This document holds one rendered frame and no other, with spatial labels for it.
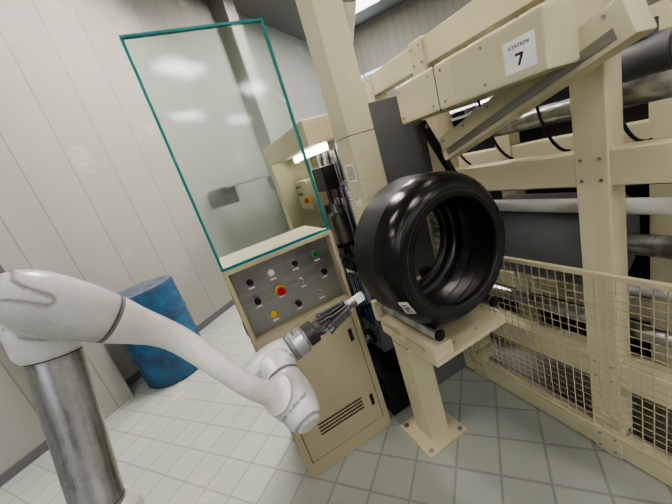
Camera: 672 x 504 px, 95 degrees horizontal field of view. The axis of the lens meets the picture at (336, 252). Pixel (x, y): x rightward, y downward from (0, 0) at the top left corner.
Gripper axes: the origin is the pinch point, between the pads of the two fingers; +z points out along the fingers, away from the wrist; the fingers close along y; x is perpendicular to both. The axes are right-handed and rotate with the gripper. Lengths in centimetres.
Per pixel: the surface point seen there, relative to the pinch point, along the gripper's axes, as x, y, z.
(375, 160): -33, 27, 45
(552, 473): 122, -15, 37
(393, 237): -14.7, -8.4, 18.8
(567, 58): -39, -34, 72
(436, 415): 103, 29, 16
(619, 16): -43, -42, 79
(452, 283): 28, 11, 45
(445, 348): 32.6, -9.1, 18.6
